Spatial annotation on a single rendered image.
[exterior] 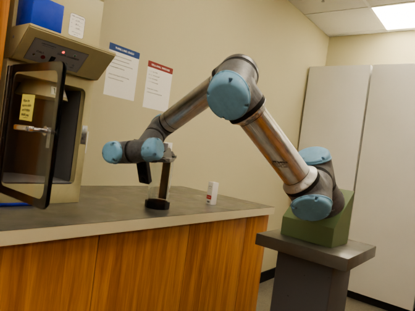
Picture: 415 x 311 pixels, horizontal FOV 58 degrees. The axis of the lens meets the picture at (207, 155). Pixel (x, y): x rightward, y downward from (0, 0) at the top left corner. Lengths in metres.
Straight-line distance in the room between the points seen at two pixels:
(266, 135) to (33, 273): 0.75
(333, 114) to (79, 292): 3.11
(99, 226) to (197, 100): 0.50
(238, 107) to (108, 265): 0.70
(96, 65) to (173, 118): 0.37
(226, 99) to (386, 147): 2.88
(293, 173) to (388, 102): 2.75
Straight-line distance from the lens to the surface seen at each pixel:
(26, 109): 1.22
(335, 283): 1.38
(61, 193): 1.49
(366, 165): 3.76
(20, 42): 1.32
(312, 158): 1.23
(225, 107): 0.98
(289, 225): 1.39
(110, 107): 2.10
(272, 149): 1.05
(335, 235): 1.34
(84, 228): 1.20
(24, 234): 1.11
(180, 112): 1.23
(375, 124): 3.78
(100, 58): 1.43
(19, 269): 1.17
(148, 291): 1.52
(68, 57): 1.39
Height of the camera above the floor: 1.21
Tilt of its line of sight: 1 degrees down
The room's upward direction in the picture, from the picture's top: 8 degrees clockwise
